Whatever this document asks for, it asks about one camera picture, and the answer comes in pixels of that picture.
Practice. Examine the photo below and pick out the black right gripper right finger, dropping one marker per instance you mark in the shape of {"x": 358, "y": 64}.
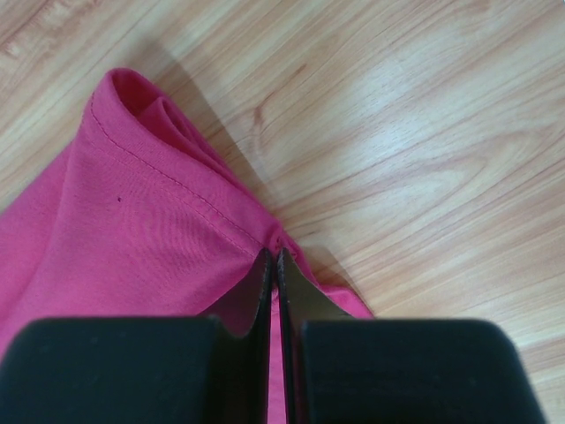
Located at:
{"x": 341, "y": 369}

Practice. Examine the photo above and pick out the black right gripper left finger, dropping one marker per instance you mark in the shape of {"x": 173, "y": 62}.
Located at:
{"x": 209, "y": 368}

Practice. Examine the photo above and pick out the magenta pink t shirt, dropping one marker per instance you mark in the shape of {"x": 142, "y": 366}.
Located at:
{"x": 139, "y": 217}

